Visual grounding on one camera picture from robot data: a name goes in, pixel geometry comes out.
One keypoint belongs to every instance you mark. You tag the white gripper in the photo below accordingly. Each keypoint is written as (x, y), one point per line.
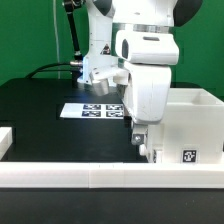
(144, 79)

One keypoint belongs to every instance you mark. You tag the white drawer cabinet box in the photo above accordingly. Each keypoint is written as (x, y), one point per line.
(191, 131)

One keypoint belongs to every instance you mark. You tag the white front drawer tray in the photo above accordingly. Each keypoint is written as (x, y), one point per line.
(146, 151)

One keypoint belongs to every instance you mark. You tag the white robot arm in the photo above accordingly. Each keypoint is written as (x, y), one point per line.
(107, 17)

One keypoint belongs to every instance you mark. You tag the white base tag plate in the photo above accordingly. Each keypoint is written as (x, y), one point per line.
(92, 111)

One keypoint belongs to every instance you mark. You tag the white front fence wall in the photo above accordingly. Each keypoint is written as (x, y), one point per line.
(109, 175)

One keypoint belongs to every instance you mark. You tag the white fence wall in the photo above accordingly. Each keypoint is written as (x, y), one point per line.
(6, 140)
(109, 175)

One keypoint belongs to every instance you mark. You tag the white left fence wall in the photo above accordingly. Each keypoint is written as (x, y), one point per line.
(6, 140)

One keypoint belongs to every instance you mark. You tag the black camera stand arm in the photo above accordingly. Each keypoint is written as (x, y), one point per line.
(70, 6)

